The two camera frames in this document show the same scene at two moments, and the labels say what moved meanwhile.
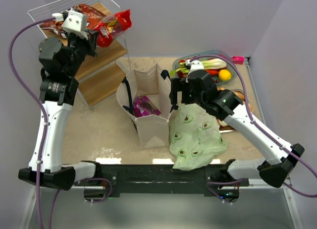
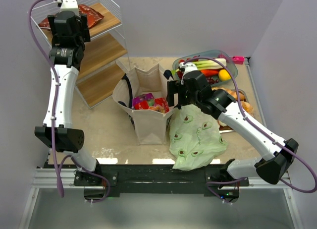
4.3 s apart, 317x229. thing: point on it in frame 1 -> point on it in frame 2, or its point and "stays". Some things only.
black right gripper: x=179 y=87 stays
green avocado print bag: x=195 y=138 stays
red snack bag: x=107 y=29 -> x=160 y=103
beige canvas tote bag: x=146 y=94 stays
